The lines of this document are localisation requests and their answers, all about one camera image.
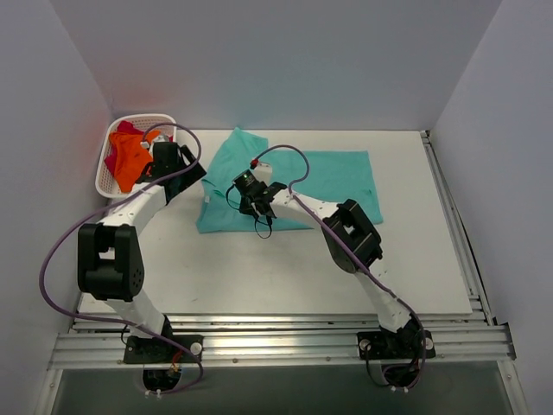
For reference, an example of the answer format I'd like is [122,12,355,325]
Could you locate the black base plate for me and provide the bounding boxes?
[357,330,423,360]
[123,335,204,365]

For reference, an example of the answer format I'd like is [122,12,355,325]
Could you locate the right side aluminium rail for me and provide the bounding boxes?
[420,130,497,325]

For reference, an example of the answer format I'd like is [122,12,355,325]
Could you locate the teal t shirt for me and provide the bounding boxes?
[196,128,384,233]

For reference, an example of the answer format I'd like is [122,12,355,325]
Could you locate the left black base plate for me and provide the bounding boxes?
[123,335,204,365]

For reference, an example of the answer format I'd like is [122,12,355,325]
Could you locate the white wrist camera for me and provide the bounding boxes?
[140,130,173,150]
[250,159,273,186]

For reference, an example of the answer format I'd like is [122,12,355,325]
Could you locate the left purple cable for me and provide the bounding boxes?
[39,124,205,394]

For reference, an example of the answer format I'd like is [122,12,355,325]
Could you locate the purple cable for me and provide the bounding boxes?
[39,124,205,394]
[249,144,428,390]

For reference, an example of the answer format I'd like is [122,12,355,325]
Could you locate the front aluminium rail frame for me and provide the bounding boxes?
[49,312,515,370]

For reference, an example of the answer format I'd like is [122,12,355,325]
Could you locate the black thin cable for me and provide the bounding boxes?
[225,183,276,240]

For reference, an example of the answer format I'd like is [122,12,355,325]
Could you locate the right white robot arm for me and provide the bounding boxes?
[232,169,422,357]

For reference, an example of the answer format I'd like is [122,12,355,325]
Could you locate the magenta t shirt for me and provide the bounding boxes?
[104,121,143,179]

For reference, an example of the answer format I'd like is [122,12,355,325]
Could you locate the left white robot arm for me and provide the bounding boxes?
[78,142,206,362]

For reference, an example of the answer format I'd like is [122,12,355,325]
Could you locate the white plastic basket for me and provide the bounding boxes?
[95,113,176,199]

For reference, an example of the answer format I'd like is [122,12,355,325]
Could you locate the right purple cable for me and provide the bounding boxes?
[249,144,428,390]

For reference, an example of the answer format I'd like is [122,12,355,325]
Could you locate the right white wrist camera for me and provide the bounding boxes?
[250,159,273,186]

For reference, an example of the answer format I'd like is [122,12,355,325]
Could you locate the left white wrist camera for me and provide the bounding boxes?
[140,130,173,150]

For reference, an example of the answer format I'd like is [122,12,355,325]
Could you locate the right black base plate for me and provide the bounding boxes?
[357,330,423,360]

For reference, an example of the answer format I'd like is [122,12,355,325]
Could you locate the orange t shirt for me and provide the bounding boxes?
[109,132,153,193]

